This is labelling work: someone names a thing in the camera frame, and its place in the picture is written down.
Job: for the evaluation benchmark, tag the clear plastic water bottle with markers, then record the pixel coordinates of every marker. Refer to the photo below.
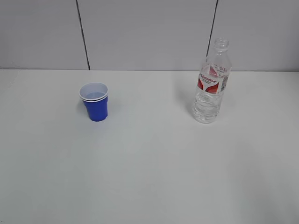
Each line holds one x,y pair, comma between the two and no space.
212,81

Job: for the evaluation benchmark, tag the blue paper cup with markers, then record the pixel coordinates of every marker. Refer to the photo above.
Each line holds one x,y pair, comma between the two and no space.
95,98

